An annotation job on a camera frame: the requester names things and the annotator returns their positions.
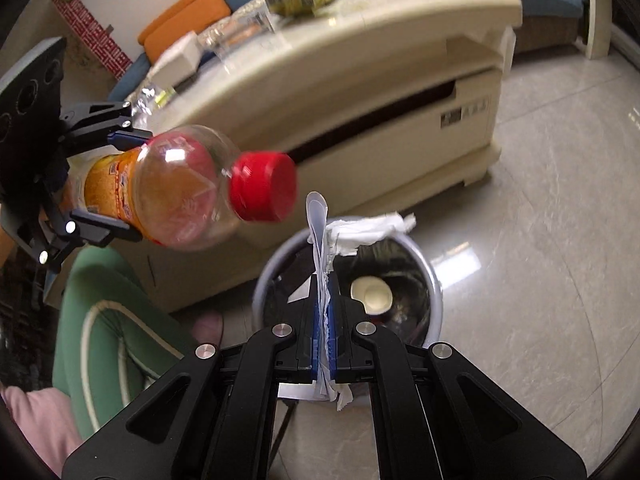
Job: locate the clear plastic wrapper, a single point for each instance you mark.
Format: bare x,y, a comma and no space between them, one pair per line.
235,27
150,97

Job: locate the white side table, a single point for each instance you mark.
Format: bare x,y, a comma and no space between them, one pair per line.
597,10

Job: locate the grey round bin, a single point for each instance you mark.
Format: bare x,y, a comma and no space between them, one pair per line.
434,310

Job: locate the small white box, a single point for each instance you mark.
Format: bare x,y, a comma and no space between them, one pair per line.
175,60

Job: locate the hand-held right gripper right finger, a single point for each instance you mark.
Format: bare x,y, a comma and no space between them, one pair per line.
334,340

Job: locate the orange cushion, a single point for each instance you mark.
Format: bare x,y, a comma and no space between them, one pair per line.
190,15

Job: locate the cream round lid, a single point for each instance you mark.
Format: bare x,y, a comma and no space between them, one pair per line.
371,295

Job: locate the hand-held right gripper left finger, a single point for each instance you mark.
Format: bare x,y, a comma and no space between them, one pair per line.
314,325

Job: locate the clear plastic bottle red cap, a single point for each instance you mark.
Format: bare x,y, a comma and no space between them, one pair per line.
185,195

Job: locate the person's green trouser leg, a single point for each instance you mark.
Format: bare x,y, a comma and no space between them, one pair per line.
100,285

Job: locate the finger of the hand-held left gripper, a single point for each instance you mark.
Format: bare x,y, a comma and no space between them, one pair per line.
125,136
100,230

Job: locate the blue sofa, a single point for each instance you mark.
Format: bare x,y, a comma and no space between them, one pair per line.
550,7

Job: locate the white paper tissue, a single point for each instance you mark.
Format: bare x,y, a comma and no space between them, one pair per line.
317,220

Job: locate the cream coffee table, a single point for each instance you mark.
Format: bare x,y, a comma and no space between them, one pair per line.
375,85

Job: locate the red wall decoration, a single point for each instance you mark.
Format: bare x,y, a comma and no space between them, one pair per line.
95,30

